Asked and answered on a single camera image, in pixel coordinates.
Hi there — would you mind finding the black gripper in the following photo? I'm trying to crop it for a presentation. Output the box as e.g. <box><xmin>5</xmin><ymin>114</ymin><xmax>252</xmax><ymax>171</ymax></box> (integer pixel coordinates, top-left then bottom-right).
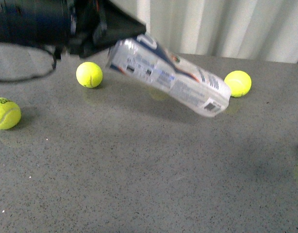
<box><xmin>67</xmin><ymin>0</ymin><xmax>146</xmax><ymax>58</ymax></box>

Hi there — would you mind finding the far yellow tennis ball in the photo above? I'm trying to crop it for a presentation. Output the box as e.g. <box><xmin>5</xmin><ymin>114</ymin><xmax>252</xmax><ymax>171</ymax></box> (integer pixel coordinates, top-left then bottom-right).
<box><xmin>224</xmin><ymin>70</ymin><xmax>252</xmax><ymax>98</ymax></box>

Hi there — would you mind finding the black cable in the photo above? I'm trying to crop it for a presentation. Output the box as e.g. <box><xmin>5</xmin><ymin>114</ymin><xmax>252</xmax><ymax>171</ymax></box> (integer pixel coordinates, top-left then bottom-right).
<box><xmin>0</xmin><ymin>45</ymin><xmax>62</xmax><ymax>83</ymax></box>

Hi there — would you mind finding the plain yellow tennis ball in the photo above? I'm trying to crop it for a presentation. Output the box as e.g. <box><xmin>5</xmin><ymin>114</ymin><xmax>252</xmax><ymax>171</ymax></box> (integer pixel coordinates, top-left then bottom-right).
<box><xmin>76</xmin><ymin>62</ymin><xmax>103</xmax><ymax>88</ymax></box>

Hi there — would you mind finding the clear tennis ball can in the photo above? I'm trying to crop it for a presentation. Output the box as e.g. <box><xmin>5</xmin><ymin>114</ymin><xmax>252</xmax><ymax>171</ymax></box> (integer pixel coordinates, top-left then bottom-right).
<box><xmin>108</xmin><ymin>33</ymin><xmax>231</xmax><ymax>117</ymax></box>

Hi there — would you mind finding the tennis ball with black logo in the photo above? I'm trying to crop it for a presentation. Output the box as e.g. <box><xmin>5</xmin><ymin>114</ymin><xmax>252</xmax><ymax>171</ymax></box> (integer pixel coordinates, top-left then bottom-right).
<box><xmin>0</xmin><ymin>97</ymin><xmax>21</xmax><ymax>130</ymax></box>

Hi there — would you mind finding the white pleated curtain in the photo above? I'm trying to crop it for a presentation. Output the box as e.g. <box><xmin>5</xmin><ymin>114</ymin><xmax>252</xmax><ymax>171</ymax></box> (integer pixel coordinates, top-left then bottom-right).
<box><xmin>110</xmin><ymin>0</ymin><xmax>298</xmax><ymax>64</ymax></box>

